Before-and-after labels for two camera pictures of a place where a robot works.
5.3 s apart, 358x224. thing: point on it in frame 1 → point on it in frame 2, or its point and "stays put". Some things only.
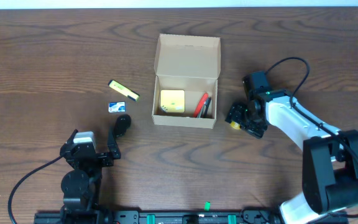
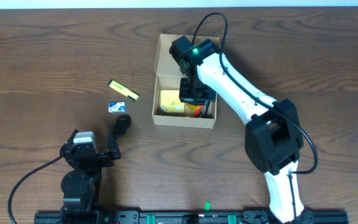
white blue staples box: (116, 107) stays put
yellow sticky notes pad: (173, 101) stays put
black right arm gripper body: (239, 114) → (196, 95)
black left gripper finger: (70, 140) stays put
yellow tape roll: (235, 125) → (192, 106)
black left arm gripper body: (96, 158) stays put
